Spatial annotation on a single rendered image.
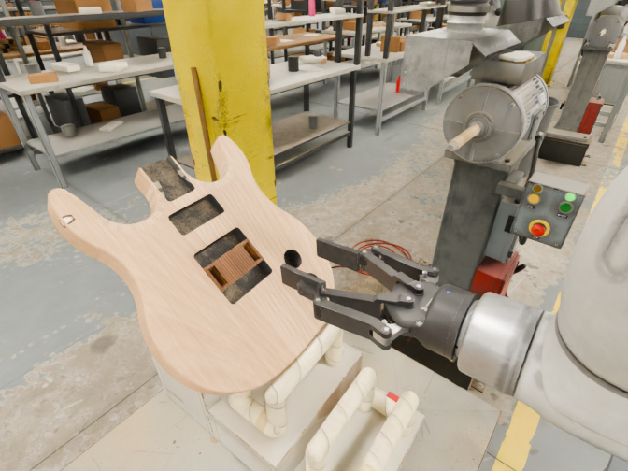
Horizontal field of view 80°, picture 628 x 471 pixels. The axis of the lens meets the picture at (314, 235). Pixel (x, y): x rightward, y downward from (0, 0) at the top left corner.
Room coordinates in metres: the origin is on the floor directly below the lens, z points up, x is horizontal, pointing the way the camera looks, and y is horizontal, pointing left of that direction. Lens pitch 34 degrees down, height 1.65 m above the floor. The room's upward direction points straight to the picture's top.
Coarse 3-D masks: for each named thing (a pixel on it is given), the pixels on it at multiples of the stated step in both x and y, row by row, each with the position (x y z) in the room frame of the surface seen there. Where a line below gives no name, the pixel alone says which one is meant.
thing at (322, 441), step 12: (360, 372) 0.43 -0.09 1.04; (372, 372) 0.43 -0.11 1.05; (360, 384) 0.40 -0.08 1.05; (372, 384) 0.41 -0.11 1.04; (348, 396) 0.38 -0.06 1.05; (360, 396) 0.38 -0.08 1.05; (336, 408) 0.36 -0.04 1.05; (348, 408) 0.36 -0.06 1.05; (336, 420) 0.34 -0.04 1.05; (348, 420) 0.34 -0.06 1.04; (324, 432) 0.32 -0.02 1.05; (336, 432) 0.32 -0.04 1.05; (312, 444) 0.30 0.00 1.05; (324, 444) 0.30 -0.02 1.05; (312, 456) 0.28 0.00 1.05; (324, 456) 0.29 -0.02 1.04
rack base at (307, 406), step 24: (360, 360) 0.48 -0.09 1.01; (264, 384) 0.42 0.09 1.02; (312, 384) 0.42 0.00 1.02; (336, 384) 0.42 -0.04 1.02; (216, 408) 0.37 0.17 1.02; (288, 408) 0.37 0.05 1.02; (312, 408) 0.37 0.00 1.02; (216, 432) 0.36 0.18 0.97; (240, 432) 0.33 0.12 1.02; (288, 432) 0.33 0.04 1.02; (312, 432) 0.35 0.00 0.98; (240, 456) 0.33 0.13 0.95; (264, 456) 0.29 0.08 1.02; (288, 456) 0.30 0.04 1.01
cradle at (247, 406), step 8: (232, 400) 0.37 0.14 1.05; (240, 400) 0.37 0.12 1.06; (248, 400) 0.37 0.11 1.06; (240, 408) 0.36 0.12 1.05; (248, 408) 0.35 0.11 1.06; (256, 408) 0.35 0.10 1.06; (264, 408) 0.35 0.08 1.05; (248, 416) 0.34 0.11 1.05; (256, 416) 0.34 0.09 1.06; (264, 416) 0.34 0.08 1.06; (256, 424) 0.33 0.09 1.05; (264, 424) 0.33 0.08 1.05; (264, 432) 0.32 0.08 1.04; (272, 432) 0.32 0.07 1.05; (280, 432) 0.32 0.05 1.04
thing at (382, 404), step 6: (378, 396) 0.42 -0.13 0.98; (384, 396) 0.43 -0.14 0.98; (372, 402) 0.42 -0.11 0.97; (378, 402) 0.41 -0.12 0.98; (384, 402) 0.41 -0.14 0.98; (390, 402) 0.41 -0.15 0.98; (378, 408) 0.41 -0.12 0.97; (384, 408) 0.40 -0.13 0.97; (390, 408) 0.40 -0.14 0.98; (384, 414) 0.40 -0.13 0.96; (414, 420) 0.38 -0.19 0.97
